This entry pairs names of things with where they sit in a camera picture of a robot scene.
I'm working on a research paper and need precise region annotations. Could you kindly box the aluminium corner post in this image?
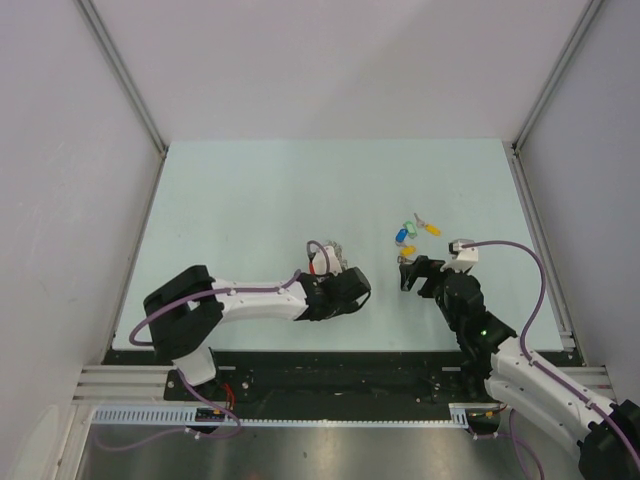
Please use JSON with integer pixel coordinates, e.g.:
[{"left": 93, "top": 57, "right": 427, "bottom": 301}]
[
  {"left": 511, "top": 0, "right": 606, "bottom": 155},
  {"left": 73, "top": 0, "right": 168, "bottom": 160}
]

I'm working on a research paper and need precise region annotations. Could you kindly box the white slotted cable duct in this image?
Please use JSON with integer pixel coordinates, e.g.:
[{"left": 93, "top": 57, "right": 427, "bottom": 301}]
[{"left": 91, "top": 403, "right": 501, "bottom": 429}]

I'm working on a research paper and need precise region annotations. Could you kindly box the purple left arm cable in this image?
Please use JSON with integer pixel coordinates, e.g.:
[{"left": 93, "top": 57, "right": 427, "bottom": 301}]
[{"left": 94, "top": 239, "right": 334, "bottom": 451}]

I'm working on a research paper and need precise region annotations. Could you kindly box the aluminium left corner post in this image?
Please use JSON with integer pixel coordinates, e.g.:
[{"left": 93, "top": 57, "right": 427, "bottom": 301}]
[{"left": 73, "top": 0, "right": 168, "bottom": 160}]

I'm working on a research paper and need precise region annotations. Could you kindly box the black mounting base plate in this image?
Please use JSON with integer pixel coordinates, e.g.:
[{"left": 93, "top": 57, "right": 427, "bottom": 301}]
[{"left": 102, "top": 349, "right": 524, "bottom": 420}]

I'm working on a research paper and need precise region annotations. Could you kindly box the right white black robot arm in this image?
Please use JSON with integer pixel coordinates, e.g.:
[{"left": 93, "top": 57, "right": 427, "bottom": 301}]
[{"left": 399, "top": 256, "right": 639, "bottom": 479}]

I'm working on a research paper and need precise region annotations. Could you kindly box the blue key tag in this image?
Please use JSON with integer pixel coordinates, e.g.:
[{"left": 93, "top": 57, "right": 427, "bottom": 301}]
[{"left": 395, "top": 228, "right": 408, "bottom": 246}]

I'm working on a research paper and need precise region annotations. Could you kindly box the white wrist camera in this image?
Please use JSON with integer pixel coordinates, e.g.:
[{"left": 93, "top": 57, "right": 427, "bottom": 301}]
[
  {"left": 309, "top": 246, "right": 344, "bottom": 276},
  {"left": 444, "top": 239, "right": 479, "bottom": 273}
]

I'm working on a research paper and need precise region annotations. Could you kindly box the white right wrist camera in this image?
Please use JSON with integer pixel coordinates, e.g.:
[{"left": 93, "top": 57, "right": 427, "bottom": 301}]
[{"left": 444, "top": 239, "right": 479, "bottom": 273}]

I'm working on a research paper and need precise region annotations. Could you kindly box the aluminium right side rail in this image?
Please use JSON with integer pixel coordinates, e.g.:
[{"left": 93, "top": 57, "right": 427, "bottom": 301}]
[{"left": 503, "top": 142, "right": 581, "bottom": 354}]

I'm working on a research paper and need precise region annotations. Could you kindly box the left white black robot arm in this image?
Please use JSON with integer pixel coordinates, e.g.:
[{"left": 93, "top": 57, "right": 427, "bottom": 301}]
[{"left": 130, "top": 265, "right": 371, "bottom": 400}]

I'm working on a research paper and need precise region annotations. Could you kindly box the aluminium right corner post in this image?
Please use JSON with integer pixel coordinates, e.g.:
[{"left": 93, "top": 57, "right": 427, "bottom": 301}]
[{"left": 511, "top": 0, "right": 606, "bottom": 155}]

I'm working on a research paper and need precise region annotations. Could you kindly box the green key tag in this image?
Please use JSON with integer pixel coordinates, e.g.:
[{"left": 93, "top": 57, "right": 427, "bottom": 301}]
[{"left": 403, "top": 221, "right": 418, "bottom": 238}]

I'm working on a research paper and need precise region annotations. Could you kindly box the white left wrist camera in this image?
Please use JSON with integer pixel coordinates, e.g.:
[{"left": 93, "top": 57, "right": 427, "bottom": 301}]
[{"left": 309, "top": 246, "right": 344, "bottom": 276}]

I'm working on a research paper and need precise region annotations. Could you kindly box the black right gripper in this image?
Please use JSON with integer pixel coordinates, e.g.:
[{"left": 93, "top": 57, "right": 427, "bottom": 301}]
[{"left": 399, "top": 255, "right": 470, "bottom": 332}]

